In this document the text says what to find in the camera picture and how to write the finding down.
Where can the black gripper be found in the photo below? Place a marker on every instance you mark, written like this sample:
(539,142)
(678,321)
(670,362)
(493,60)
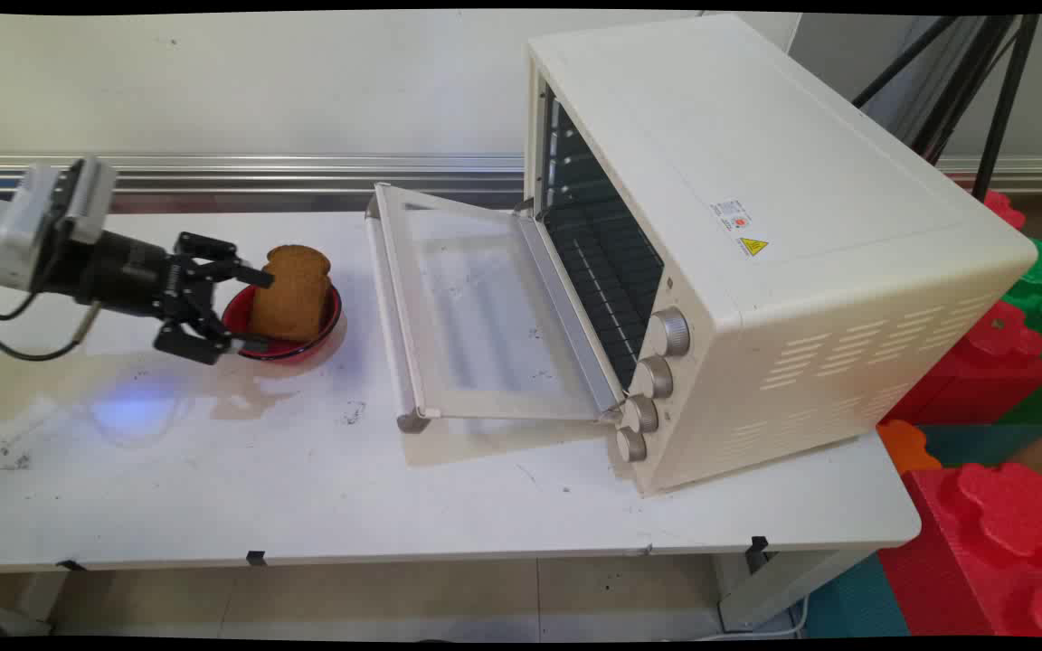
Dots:
(127,275)

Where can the brown bread slice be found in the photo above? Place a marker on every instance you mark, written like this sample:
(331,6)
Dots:
(290,294)

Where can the red bowl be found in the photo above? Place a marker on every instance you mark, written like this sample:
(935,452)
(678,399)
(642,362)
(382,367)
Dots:
(284,342)

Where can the glass oven door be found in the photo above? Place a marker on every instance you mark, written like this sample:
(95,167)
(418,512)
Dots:
(476,312)

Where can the silver oven knob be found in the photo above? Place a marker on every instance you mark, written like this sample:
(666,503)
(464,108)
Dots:
(641,414)
(631,445)
(669,333)
(654,377)

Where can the cream toaster oven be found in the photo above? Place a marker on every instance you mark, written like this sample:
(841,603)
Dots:
(756,244)

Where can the white table leg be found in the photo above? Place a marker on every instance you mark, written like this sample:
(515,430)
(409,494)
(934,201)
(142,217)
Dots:
(779,588)

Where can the orange foam block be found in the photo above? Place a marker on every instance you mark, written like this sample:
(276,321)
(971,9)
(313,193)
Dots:
(906,447)

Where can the teal foam mat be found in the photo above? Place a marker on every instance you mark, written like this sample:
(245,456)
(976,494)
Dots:
(856,604)

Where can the black tripod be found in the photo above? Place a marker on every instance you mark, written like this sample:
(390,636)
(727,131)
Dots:
(964,86)

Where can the large red foam block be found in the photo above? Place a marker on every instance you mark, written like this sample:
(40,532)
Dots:
(996,551)

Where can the aluminium wall rail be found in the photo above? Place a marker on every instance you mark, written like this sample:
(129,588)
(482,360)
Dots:
(241,172)

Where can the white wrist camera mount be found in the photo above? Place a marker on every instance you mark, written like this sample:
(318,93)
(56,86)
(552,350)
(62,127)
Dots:
(55,206)

